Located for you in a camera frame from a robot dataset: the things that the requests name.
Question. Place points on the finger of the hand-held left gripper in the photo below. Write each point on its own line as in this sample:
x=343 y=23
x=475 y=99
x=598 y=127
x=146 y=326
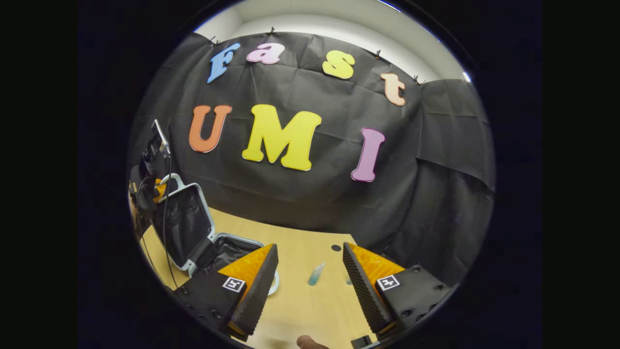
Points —
x=161 y=190

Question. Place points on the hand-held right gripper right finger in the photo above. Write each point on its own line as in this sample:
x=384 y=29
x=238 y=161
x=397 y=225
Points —
x=365 y=295

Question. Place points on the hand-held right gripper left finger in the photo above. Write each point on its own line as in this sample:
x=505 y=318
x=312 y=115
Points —
x=256 y=295

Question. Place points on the white and blue cream tube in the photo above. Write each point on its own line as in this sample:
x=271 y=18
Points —
x=316 y=276

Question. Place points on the black backdrop cloth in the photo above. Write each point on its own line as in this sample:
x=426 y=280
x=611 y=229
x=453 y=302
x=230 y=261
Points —
x=315 y=194

